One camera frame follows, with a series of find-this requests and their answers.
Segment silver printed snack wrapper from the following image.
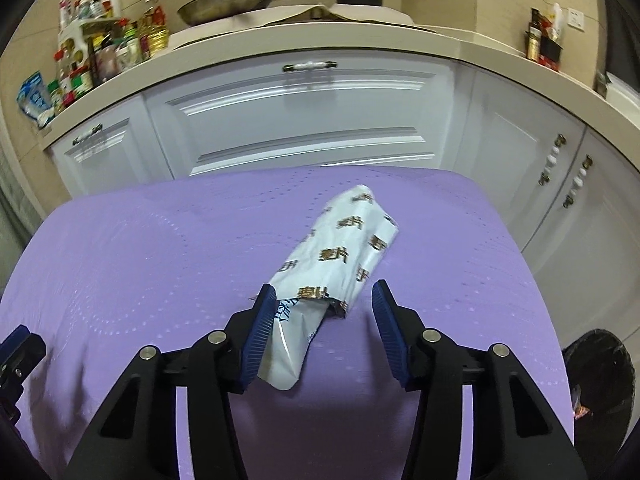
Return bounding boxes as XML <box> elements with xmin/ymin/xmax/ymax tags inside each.
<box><xmin>258</xmin><ymin>184</ymin><xmax>399</xmax><ymax>391</ymax></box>

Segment black trash bin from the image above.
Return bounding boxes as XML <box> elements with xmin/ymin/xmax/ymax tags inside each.
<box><xmin>563</xmin><ymin>328</ymin><xmax>636</xmax><ymax>474</ymax></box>

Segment white kitchen cabinets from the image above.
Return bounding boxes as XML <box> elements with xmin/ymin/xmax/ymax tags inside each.
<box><xmin>50</xmin><ymin>50</ymin><xmax>639</xmax><ymax>354</ymax></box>

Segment purple tablecloth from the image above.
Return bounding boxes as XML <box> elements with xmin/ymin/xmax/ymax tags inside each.
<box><xmin>1</xmin><ymin>166</ymin><xmax>573</xmax><ymax>479</ymax></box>

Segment blue white bag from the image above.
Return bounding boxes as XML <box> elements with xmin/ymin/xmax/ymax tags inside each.
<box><xmin>16</xmin><ymin>72</ymin><xmax>55</xmax><ymax>129</ymax></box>

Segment cooking oil bottle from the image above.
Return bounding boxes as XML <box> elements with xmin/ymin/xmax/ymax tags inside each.
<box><xmin>140</xmin><ymin>0</ymin><xmax>169</xmax><ymax>58</ymax></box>

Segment red black box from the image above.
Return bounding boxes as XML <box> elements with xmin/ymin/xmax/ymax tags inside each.
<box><xmin>538</xmin><ymin>36</ymin><xmax>562</xmax><ymax>72</ymax></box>

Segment dark sauce bottle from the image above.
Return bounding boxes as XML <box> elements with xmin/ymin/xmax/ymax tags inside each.
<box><xmin>526</xmin><ymin>8</ymin><xmax>542</xmax><ymax>62</ymax></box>

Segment steel wok pan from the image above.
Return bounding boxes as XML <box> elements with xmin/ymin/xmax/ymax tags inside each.
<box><xmin>177</xmin><ymin>0</ymin><xmax>272</xmax><ymax>26</ymax></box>

